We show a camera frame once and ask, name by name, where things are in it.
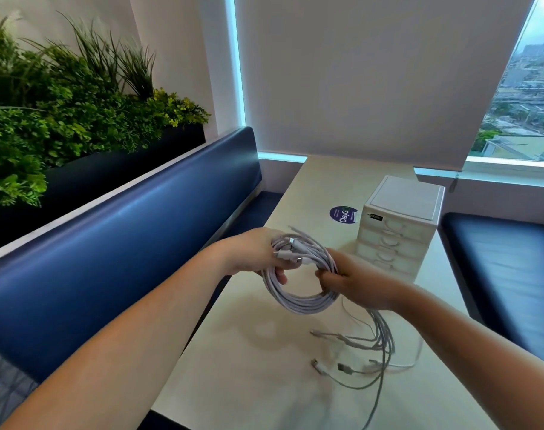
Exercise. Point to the person's right hand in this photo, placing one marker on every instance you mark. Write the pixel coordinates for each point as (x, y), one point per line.
(366, 282)

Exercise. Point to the person's left hand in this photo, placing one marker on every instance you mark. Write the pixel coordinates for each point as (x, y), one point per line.
(249, 252)

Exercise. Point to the white mini drawer cabinet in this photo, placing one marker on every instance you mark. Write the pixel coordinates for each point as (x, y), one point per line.
(408, 197)

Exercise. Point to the person's left forearm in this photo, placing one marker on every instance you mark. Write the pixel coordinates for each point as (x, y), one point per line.
(110, 353)

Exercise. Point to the person's right forearm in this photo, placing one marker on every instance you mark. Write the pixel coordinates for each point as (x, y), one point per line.
(491, 367)

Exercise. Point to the black planter box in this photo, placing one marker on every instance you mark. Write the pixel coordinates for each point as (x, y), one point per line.
(110, 174)

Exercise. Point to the round purple sticker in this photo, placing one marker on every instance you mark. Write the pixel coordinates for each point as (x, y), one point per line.
(343, 214)

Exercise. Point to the white table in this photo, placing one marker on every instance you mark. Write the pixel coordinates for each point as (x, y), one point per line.
(254, 353)

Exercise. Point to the blue padded bench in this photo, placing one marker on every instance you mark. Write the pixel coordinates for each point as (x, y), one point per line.
(509, 264)
(119, 246)

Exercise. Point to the white roller blind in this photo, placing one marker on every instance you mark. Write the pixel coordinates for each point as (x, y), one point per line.
(375, 71)

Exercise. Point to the glass window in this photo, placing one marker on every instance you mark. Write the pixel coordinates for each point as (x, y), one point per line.
(523, 116)

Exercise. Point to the green leafy plants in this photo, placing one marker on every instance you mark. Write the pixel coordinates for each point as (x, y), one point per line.
(52, 129)

